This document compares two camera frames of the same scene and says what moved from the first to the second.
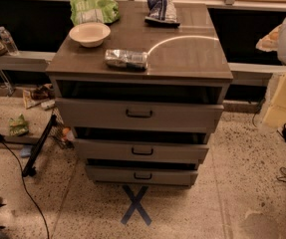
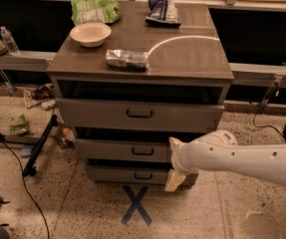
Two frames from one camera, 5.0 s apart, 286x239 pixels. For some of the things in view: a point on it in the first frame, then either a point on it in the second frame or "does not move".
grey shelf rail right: [244, 74] does not move
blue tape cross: [136, 204] does not move
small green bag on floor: [18, 126] does not move
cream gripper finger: [269, 43] -> [174, 179]
